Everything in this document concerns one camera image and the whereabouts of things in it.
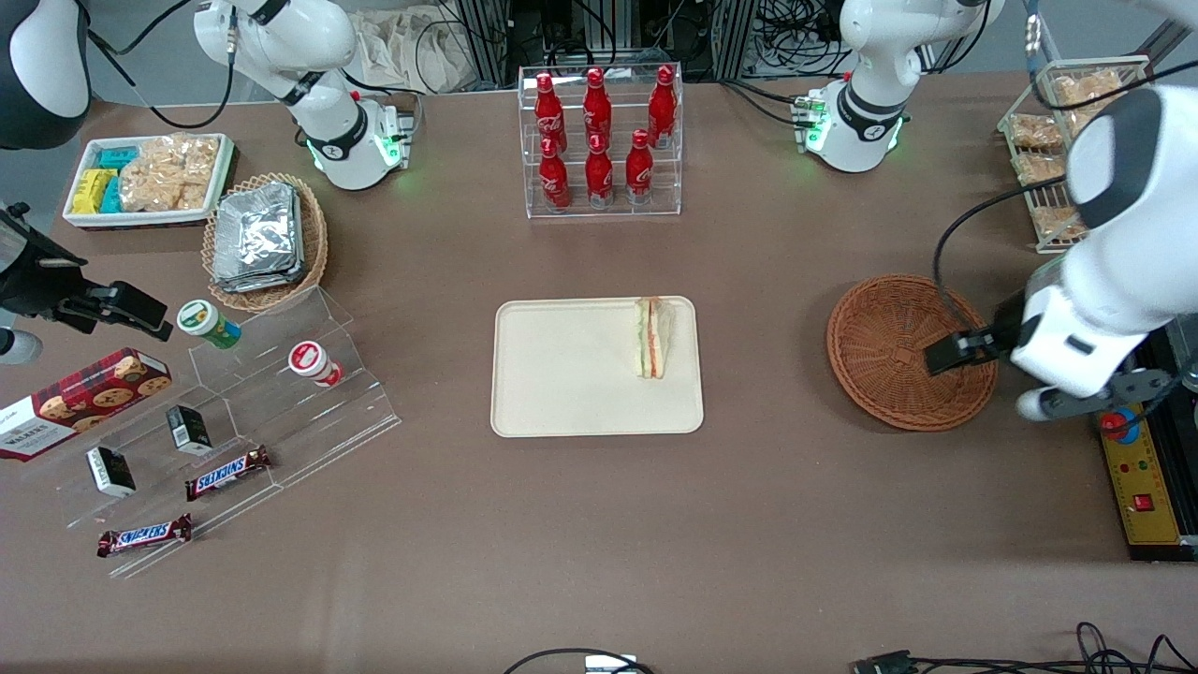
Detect black appliance housing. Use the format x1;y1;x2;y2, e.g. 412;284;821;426
1095;328;1198;563

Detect beige crumpled bag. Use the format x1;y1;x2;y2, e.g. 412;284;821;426
351;7;480;95

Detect round brown wicker basket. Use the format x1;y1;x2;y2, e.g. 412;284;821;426
826;273;1000;432

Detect white wire basket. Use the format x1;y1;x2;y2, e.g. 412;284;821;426
997;56;1152;256

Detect black cable with connector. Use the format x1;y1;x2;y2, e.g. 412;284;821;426
850;622;1198;674

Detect white rectangular snack tray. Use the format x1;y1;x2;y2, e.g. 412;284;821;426
63;133;236;230

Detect red cola bottle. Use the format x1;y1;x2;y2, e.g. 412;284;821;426
585;133;615;209
534;72;568;155
625;129;655;206
583;67;613;149
648;66;678;151
538;138;571;212

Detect small black box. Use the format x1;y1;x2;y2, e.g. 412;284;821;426
166;404;213;457
86;446;137;498

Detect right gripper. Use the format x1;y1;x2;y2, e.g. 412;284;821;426
0;208;175;341

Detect clear bag of crackers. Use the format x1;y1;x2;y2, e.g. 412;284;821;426
119;134;222;213

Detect beige rectangular tray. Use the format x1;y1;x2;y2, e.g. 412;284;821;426
490;296;705;438

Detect red Walkers cookie box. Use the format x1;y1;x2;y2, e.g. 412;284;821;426
0;347;173;462

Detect wicker basket with foil packets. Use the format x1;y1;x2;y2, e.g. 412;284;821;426
202;172;329;314

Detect tangled black cables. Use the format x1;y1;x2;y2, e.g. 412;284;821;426
749;0;858;78

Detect green lidded cup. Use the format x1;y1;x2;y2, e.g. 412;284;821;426
177;300;242;350

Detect clear bag of fried snack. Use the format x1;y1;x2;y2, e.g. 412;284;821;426
1030;205;1088;241
1015;153;1074;187
1011;114;1064;151
1053;70;1126;108

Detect clear acrylic bottle rack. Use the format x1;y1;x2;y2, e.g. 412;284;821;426
518;64;684;220

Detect yellow emergency stop control box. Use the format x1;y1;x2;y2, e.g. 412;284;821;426
1097;410;1186;548

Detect red lidded cup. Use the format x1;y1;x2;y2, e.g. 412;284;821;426
287;341;343;388

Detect Snickers chocolate bar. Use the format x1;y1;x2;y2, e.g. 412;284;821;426
96;513;194;559
184;445;273;502

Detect clear acrylic stepped stand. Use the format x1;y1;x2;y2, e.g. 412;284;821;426
19;286;403;579

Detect black looped cable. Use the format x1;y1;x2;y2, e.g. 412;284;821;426
504;647;656;674

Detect yellow snack packet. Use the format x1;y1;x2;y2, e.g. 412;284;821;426
72;168;118;215

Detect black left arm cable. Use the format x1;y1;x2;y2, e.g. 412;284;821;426
933;173;1074;340

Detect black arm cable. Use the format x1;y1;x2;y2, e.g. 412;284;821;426
933;173;1074;340
86;0;237;130

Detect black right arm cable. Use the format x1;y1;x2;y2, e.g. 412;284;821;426
86;0;237;130

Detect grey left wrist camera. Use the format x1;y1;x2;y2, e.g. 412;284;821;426
1016;368;1176;423

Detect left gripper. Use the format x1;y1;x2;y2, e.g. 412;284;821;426
925;288;1126;400

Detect triangular sandwich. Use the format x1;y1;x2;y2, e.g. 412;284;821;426
634;297;675;380

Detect silver foil packet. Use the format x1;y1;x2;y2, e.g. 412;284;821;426
214;182;303;274
212;262;308;295

